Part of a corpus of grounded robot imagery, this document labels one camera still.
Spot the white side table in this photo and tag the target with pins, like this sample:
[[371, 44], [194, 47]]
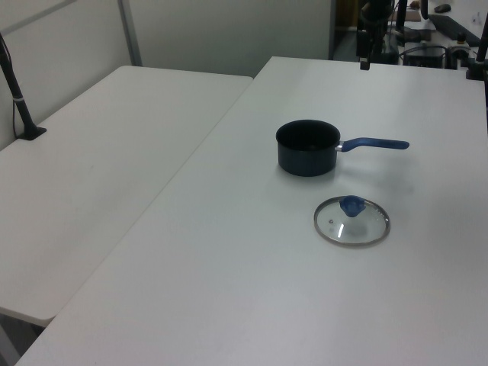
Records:
[[95, 171]]

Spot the black clamped camera stand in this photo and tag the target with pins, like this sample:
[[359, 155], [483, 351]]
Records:
[[478, 57]]

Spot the black keyboard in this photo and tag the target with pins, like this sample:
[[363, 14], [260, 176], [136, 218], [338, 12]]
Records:
[[453, 26]]

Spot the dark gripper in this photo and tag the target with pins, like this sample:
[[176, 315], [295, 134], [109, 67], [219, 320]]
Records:
[[365, 42]]

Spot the glass lid with blue knob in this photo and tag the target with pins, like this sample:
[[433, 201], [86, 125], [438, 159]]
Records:
[[352, 225]]

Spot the grey metal partition post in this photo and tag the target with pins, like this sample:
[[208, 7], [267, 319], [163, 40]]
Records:
[[131, 34]]

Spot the black equipment box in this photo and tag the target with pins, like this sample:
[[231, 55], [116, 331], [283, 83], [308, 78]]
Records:
[[425, 56]]

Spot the black camera stand with plate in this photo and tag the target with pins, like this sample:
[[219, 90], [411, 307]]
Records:
[[17, 95]]

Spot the dark computer mouse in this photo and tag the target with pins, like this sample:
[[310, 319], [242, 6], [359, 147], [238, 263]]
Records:
[[442, 8]]

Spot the black monitor stand pole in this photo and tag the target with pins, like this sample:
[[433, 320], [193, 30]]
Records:
[[401, 15]]

